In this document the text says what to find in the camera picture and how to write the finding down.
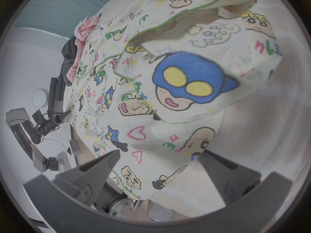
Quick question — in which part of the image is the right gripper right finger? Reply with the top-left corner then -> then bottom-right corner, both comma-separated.
198,151 -> 263,206

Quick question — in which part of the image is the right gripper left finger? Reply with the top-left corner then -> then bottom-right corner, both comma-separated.
55,150 -> 121,207

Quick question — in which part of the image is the white printed pyjama top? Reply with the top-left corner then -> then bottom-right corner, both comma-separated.
66,0 -> 283,201

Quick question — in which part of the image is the bed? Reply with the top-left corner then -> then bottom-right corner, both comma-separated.
69,0 -> 307,215

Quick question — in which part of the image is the black low cabinet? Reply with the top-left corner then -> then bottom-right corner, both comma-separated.
47,77 -> 67,111

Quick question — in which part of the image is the small white box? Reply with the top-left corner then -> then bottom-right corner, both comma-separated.
69,140 -> 81,158

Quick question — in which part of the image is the black garment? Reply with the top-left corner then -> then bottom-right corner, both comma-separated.
61,35 -> 81,60

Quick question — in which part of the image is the pink garment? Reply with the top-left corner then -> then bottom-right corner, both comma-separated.
67,16 -> 100,87

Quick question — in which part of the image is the blue-green curtain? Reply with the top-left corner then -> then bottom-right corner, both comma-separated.
14,0 -> 110,31

